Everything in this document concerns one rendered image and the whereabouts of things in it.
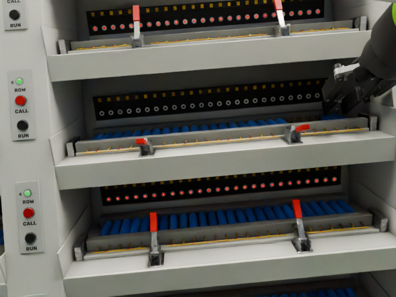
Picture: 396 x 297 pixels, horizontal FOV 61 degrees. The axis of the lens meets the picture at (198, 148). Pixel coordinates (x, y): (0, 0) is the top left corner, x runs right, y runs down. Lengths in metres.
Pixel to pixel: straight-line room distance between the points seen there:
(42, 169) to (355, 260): 0.57
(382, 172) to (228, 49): 0.38
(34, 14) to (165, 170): 0.36
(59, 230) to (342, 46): 0.60
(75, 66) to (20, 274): 0.37
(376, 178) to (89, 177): 0.56
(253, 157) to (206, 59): 0.20
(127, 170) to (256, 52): 0.31
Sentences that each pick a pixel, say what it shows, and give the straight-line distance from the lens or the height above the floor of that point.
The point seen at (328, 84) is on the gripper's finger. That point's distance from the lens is 0.63.
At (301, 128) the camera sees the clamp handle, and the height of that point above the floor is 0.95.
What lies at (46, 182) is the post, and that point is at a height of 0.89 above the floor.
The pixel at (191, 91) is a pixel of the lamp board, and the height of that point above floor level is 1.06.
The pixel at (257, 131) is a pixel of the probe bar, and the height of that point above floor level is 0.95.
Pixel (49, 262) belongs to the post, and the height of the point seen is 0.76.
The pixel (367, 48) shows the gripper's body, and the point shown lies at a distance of 0.56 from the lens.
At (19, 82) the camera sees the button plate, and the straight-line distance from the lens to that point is 0.66.
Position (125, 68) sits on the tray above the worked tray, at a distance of 0.63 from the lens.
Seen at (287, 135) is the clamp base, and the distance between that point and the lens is 0.63.
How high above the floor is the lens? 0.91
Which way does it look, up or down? 2 degrees up
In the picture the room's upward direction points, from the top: 5 degrees counter-clockwise
